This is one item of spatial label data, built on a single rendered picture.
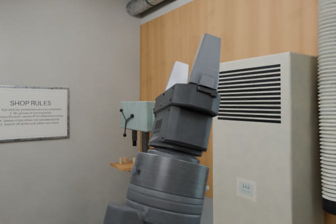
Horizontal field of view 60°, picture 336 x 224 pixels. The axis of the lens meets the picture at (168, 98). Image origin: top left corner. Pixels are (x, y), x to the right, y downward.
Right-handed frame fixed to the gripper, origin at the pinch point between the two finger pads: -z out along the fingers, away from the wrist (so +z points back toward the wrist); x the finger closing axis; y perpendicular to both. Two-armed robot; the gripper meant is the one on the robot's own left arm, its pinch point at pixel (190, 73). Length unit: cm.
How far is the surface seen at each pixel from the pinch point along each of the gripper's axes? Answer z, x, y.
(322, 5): -73, -65, -75
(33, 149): 20, -243, 51
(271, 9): -91, -105, -74
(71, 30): -91, -236, 49
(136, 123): -15, -180, -22
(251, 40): -77, -122, -73
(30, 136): 11, -239, 55
